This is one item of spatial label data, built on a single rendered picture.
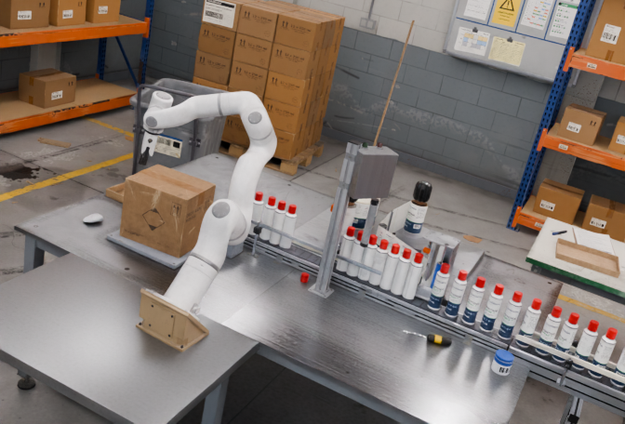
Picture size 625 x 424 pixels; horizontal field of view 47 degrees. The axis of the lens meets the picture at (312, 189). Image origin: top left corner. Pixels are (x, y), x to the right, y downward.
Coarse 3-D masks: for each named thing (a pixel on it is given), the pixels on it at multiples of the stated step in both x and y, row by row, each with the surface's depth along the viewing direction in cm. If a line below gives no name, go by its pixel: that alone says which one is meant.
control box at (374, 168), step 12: (360, 156) 274; (372, 156) 275; (384, 156) 278; (396, 156) 281; (360, 168) 275; (372, 168) 277; (384, 168) 280; (360, 180) 277; (372, 180) 280; (384, 180) 283; (348, 192) 282; (360, 192) 280; (372, 192) 282; (384, 192) 286
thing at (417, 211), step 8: (416, 184) 349; (424, 184) 345; (416, 192) 347; (424, 192) 346; (416, 200) 350; (424, 200) 348; (408, 208) 353; (416, 208) 349; (424, 208) 349; (408, 216) 352; (416, 216) 350; (424, 216) 352; (408, 224) 353; (416, 224) 351; (408, 232) 354; (416, 232) 353
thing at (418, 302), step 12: (288, 252) 317; (300, 252) 319; (336, 264) 315; (348, 276) 307; (408, 300) 297; (420, 300) 299; (432, 312) 292; (444, 312) 294; (480, 324) 291; (492, 336) 284
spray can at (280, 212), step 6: (282, 204) 314; (276, 210) 315; (282, 210) 315; (276, 216) 315; (282, 216) 315; (276, 222) 316; (282, 222) 317; (276, 228) 317; (282, 228) 318; (276, 234) 318; (270, 240) 321; (276, 240) 319
